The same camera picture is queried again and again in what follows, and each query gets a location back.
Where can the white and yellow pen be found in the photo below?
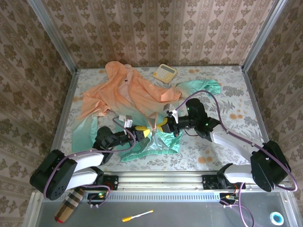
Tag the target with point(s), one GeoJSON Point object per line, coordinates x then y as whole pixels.
{"type": "Point", "coordinates": [138, 215]}

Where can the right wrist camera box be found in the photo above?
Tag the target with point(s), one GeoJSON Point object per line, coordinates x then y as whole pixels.
{"type": "Point", "coordinates": [171, 110]}

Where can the blue tape roll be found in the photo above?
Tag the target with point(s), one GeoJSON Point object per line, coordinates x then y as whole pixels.
{"type": "Point", "coordinates": [276, 218]}

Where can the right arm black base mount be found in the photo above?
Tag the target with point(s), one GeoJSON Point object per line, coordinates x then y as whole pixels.
{"type": "Point", "coordinates": [209, 182]}

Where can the perforated metal strip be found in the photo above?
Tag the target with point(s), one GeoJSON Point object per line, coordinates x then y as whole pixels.
{"type": "Point", "coordinates": [165, 196]}

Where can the black connector board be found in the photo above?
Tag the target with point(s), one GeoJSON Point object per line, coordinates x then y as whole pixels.
{"type": "Point", "coordinates": [228, 196]}
{"type": "Point", "coordinates": [100, 195]}

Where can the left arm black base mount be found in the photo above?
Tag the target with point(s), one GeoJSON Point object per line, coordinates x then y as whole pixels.
{"type": "Point", "coordinates": [113, 182]}

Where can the aluminium table side rail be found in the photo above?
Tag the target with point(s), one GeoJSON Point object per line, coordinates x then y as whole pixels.
{"type": "Point", "coordinates": [252, 94]}
{"type": "Point", "coordinates": [71, 82]}

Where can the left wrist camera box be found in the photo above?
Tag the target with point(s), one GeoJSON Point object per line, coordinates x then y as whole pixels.
{"type": "Point", "coordinates": [127, 121]}

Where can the aluminium frame post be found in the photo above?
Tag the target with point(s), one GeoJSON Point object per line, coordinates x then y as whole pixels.
{"type": "Point", "coordinates": [55, 35]}
{"type": "Point", "coordinates": [262, 35]}

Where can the yellow calculator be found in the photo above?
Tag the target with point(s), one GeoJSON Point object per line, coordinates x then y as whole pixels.
{"type": "Point", "coordinates": [165, 73]}

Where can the plaid fabric roll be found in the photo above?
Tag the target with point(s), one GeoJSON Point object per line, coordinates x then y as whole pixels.
{"type": "Point", "coordinates": [68, 205]}

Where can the floral tablecloth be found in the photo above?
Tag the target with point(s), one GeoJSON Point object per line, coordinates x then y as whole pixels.
{"type": "Point", "coordinates": [201, 153]}

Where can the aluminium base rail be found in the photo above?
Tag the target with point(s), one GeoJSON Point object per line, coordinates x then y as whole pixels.
{"type": "Point", "coordinates": [161, 182]}

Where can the orange and teal jacket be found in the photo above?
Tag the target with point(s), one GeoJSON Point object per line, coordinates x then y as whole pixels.
{"type": "Point", "coordinates": [113, 94]}

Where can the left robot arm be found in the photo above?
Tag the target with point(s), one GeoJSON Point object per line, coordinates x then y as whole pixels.
{"type": "Point", "coordinates": [54, 172]}

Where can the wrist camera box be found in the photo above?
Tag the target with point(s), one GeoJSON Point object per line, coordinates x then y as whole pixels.
{"type": "Point", "coordinates": [127, 121]}
{"type": "Point", "coordinates": [171, 110]}

